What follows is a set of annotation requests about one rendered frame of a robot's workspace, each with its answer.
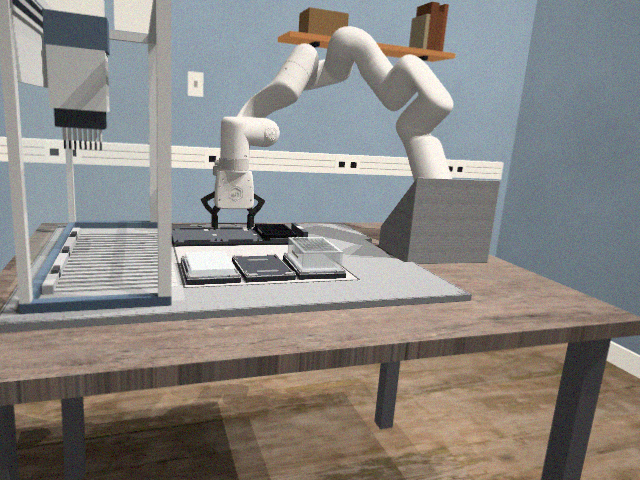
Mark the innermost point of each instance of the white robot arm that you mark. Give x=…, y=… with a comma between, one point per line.
x=393, y=85

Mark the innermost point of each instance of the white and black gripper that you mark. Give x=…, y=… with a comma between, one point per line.
x=233, y=190

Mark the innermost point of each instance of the black well plate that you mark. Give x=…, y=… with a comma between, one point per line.
x=268, y=231

